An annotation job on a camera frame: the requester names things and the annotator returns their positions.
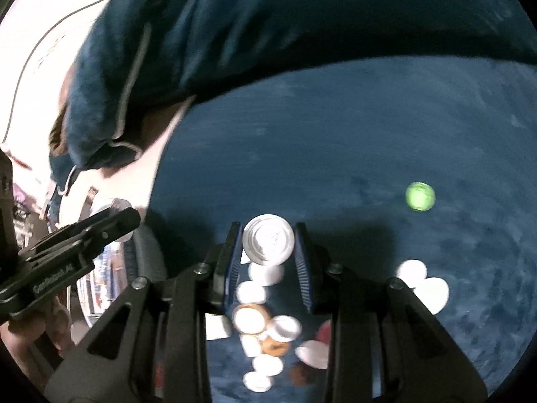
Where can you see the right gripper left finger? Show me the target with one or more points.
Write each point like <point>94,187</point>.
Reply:
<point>151,343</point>

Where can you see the folded dark blue quilt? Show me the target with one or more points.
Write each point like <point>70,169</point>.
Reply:
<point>143,56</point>

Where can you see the white cap on red ring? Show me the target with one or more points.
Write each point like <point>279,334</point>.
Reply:
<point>315,352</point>

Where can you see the green cap top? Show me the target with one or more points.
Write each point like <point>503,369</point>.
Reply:
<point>420,196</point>

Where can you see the white flat cap in pile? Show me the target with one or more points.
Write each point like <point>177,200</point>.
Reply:
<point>265,275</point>

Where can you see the white cap small centre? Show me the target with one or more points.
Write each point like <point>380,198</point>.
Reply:
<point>412,272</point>

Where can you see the orange printed cap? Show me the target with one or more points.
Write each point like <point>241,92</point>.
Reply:
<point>274,348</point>

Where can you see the brown small cap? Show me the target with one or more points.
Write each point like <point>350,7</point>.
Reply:
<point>302,375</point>

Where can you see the white cap lower pile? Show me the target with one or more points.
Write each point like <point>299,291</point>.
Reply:
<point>251,292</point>

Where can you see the white ribbed cap bottom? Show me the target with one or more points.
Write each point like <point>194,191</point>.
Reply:
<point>257,382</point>

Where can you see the dark blue velvet blanket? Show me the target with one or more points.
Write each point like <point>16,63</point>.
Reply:
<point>336,148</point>

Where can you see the gold rimmed white cap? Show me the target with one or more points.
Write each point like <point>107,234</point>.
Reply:
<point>250,319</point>

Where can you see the brown fleece blanket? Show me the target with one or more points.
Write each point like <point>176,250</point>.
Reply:
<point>57,136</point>

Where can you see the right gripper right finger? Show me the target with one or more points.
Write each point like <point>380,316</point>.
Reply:
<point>385,346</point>

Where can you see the large white flat cap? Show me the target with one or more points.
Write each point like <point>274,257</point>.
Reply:
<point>434,293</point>

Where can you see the person left hand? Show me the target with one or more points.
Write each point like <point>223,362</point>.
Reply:
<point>52,320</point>

